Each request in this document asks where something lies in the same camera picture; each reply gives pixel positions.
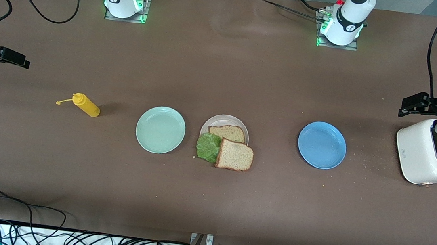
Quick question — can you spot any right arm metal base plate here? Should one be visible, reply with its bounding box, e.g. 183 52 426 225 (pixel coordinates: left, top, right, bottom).
103 0 151 25

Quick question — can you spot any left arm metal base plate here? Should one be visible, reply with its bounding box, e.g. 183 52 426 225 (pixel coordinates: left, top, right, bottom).
315 9 362 51

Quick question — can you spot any yellow mustard squeeze bottle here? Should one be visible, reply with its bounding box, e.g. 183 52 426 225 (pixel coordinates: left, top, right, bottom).
55 91 102 118

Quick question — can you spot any green lettuce leaf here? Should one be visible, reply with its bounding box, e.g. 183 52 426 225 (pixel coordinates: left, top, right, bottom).
194 132 224 165

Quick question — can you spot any brown bread slice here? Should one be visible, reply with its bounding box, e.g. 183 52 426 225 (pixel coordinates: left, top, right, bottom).
206 123 248 145
214 137 256 173

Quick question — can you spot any beige plate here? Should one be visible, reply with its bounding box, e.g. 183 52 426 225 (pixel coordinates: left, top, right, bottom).
197 112 251 165

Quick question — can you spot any blue plate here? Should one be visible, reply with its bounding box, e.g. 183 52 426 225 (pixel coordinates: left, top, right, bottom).
295 119 349 172

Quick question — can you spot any black base cable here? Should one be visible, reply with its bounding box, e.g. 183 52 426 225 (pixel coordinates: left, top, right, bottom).
252 0 329 25
287 0 326 13

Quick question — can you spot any cream white toaster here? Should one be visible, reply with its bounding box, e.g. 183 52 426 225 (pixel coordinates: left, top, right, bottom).
392 115 437 188

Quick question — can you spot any green plate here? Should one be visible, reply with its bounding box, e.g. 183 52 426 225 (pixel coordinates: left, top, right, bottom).
134 104 188 157

